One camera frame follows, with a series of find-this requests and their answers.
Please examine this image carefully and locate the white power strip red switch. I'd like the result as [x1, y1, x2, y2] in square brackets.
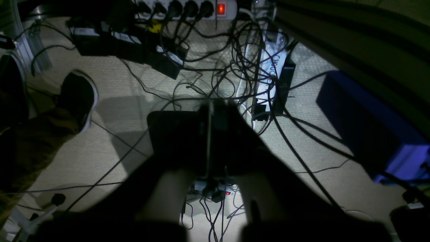
[130, 0, 239, 20]

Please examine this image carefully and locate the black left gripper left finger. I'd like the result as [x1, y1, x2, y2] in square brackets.
[34, 111, 207, 242]

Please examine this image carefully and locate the black white sneaker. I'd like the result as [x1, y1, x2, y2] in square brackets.
[56, 69, 99, 133]

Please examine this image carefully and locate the black power adapter brick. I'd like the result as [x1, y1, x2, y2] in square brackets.
[66, 18, 149, 64]

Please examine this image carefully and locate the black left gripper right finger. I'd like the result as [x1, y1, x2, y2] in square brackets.
[210, 99, 392, 242]

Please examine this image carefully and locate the blue box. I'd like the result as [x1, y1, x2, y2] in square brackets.
[316, 71, 429, 185]

